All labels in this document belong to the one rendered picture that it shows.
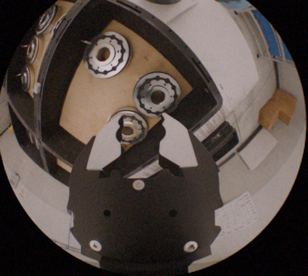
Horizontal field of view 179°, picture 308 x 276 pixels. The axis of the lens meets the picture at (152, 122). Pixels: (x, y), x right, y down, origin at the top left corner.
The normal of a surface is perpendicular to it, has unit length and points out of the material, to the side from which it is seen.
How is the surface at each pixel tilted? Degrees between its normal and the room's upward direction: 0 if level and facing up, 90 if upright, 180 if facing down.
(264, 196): 90
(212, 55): 0
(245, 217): 90
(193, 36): 0
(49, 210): 90
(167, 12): 4
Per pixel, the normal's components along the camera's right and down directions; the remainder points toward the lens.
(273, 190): -0.74, -0.54
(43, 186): 0.67, -0.65
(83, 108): 0.07, 0.53
